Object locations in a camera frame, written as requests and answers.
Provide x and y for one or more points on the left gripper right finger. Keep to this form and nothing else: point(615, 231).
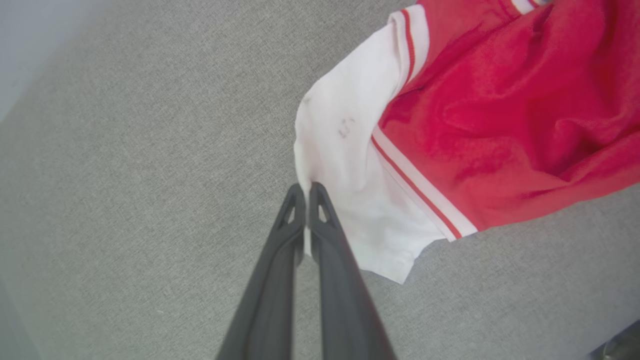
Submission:
point(345, 310)

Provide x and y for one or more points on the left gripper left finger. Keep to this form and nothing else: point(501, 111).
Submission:
point(270, 300)

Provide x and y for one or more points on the red and white jersey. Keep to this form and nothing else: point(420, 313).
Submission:
point(500, 125)

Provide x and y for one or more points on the grey fabric sofa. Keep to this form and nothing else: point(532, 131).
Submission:
point(125, 175)

